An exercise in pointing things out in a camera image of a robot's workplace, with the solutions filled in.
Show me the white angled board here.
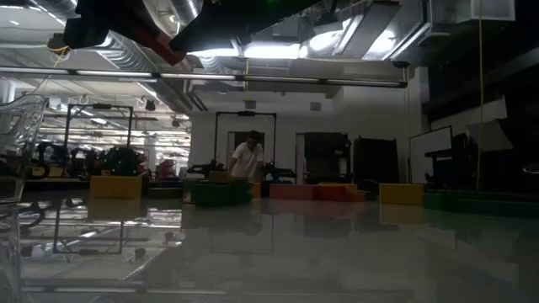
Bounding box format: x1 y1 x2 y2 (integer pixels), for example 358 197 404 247
465 97 515 152

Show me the olive long block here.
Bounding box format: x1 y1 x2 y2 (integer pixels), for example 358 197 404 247
146 186 185 200

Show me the black cabinet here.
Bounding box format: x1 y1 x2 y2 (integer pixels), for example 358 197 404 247
302 132 351 185
353 136 400 193

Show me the whiteboard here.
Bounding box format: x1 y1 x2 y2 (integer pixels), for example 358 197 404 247
409 125 454 185

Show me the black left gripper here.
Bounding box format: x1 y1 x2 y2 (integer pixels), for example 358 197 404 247
62 0 147 50

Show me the green long block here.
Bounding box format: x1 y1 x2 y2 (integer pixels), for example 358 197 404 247
456 191 539 219

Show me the person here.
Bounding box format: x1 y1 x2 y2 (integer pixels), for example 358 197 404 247
227 130 266 180

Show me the clear plastic bin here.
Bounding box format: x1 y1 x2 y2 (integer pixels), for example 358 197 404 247
0 93 50 303

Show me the metal overhead crossbar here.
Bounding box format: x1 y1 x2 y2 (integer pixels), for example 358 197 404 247
0 66 408 89

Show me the dark red long block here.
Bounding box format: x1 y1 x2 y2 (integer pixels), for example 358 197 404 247
315 185 350 202

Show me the green studded brick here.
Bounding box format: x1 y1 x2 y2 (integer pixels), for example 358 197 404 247
423 189 462 211
189 179 253 208

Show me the pink brick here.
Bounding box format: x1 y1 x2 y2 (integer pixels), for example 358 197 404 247
269 183 318 201

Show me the black gantry frame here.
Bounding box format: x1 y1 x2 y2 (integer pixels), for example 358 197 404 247
214 110 278 178
63 104 134 178

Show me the red studded brick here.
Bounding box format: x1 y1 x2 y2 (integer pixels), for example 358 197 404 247
134 27 187 67

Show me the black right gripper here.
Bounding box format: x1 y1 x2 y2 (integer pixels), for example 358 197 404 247
170 0 323 55

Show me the hanging yellow cable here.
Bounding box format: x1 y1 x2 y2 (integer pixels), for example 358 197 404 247
475 0 485 191

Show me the red chair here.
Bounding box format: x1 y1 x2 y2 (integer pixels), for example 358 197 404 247
156 158 178 182

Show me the bright ceiling light panel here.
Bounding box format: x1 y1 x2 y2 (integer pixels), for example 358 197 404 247
189 40 302 61

